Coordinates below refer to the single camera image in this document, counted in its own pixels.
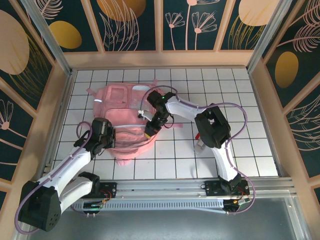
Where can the pink student backpack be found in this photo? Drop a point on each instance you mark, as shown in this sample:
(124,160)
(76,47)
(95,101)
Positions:
(120,117)

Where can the white pen with red cap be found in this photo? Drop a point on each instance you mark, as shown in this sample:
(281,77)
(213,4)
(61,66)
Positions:
(197,137)

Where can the clear plastic case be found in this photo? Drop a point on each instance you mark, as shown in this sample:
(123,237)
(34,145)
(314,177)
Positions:
(200,147)

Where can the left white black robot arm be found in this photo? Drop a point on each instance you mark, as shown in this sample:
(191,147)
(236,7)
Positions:
(72,162)

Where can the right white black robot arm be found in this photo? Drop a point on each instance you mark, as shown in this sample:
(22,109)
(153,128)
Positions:
(183,110)

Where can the grey metal floor plate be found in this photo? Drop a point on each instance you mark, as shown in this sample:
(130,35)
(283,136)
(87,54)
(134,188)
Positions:
(162,225)

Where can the aluminium side rail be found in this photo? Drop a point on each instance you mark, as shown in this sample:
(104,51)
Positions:
(65,100)

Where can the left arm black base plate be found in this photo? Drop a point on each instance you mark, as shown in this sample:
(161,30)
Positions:
(110,187)

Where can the aluminium mounting rail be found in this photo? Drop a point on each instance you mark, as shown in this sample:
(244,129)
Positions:
(162,187)

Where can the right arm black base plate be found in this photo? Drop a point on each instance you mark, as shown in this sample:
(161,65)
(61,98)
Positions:
(212,187)

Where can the aluminium corner post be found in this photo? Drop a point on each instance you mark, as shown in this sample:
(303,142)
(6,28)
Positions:
(48,37)
(271,35)

